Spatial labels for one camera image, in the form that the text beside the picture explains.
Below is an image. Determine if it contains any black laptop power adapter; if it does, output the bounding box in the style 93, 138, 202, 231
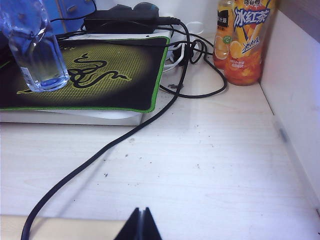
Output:
83, 9, 159, 35

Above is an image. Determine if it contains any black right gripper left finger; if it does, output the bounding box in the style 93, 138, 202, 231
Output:
116, 207, 144, 240

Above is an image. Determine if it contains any thick black power cord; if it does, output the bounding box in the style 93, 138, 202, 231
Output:
21, 16, 191, 240

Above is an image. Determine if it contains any small orange juice bottle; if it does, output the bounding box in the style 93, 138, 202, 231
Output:
213, 0, 236, 71

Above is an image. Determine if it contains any black green-edged snake-logo mouse pad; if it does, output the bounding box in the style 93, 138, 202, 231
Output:
0, 36, 171, 113

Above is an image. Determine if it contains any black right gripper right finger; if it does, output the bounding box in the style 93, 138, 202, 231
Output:
142, 206, 163, 240

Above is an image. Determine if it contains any thin black cable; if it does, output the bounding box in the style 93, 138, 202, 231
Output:
159, 32, 228, 99

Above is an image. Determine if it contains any blue desk organizer box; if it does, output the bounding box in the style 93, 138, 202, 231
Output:
47, 0, 97, 33

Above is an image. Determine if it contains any black computer mouse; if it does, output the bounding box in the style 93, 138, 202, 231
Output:
109, 1, 160, 16

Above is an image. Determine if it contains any white desk riser stand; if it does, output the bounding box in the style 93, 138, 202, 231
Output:
0, 29, 174, 127

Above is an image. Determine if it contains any large iced tea bottle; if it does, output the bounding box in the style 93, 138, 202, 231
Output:
223, 0, 277, 86

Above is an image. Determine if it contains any clear mineral water bottle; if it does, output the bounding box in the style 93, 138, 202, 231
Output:
0, 0, 71, 93

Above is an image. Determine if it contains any white cable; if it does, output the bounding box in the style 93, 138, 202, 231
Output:
162, 42, 191, 73

